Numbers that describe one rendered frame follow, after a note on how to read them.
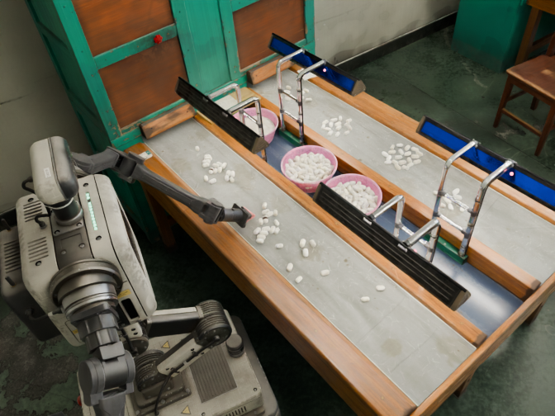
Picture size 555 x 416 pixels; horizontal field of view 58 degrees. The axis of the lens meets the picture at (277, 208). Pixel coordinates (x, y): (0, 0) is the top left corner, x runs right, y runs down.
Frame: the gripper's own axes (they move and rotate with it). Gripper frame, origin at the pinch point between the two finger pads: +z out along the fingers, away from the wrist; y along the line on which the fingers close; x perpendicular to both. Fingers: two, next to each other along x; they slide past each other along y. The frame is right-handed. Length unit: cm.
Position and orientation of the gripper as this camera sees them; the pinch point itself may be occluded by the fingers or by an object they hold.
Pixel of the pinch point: (253, 215)
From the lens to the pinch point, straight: 216.6
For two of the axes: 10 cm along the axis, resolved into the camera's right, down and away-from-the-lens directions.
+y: -6.3, -5.4, 5.7
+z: 6.5, 0.4, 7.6
